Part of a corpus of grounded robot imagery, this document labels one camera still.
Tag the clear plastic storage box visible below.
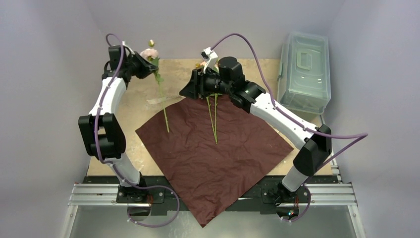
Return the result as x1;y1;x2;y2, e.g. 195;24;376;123
277;31;331;115

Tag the white flower stem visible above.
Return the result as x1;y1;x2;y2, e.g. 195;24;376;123
209;93;222;139

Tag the dark red wrapping paper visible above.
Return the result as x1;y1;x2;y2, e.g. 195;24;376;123
136;96;293;227

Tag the pale pink flower stem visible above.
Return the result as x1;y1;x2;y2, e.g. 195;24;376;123
140;39;170;133

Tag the peach flower stem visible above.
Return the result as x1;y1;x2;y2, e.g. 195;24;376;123
196;61;218;144

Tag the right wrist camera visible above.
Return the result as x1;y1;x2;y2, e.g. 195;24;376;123
201;47;218;72

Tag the cream ribbon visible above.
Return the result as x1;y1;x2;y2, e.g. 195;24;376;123
147;96;180;105

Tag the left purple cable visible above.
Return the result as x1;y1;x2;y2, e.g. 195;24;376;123
94;33;181;231

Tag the aluminium rail frame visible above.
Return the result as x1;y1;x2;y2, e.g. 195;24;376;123
69;175;356;217

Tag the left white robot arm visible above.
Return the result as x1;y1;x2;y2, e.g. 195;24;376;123
78;45;157;203

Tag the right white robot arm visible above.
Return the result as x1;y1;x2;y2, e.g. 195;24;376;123
179;57;331;203

